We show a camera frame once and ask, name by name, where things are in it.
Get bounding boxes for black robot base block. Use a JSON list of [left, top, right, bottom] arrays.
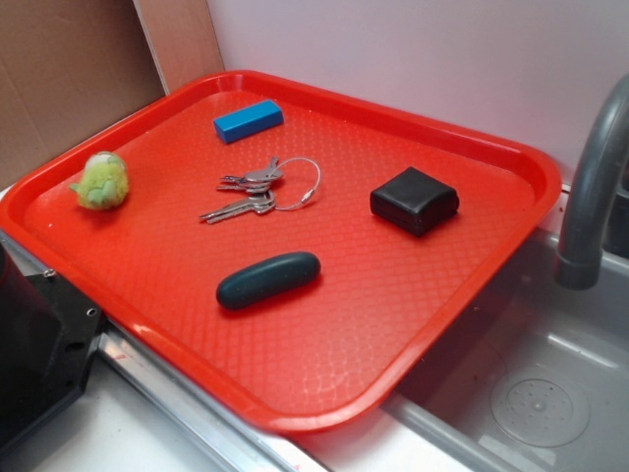
[[1, 249, 104, 455]]

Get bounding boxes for green plush animal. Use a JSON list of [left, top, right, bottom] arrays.
[[69, 151, 130, 210]]

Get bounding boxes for red plastic tray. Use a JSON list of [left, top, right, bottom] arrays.
[[1, 72, 561, 435]]

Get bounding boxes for dark teal oval case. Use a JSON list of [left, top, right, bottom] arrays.
[[215, 252, 321, 311]]

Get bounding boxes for blue rectangular block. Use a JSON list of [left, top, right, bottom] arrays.
[[213, 100, 284, 144]]

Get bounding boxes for grey plastic sink basin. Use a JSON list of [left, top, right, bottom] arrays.
[[384, 231, 628, 471]]

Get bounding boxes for grey toy faucet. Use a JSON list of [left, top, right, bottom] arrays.
[[553, 77, 628, 290]]

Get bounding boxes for brown cardboard panel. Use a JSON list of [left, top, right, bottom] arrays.
[[1, 1, 224, 188]]

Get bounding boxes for silver key bunch with ring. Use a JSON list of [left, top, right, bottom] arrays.
[[199, 156, 322, 224]]

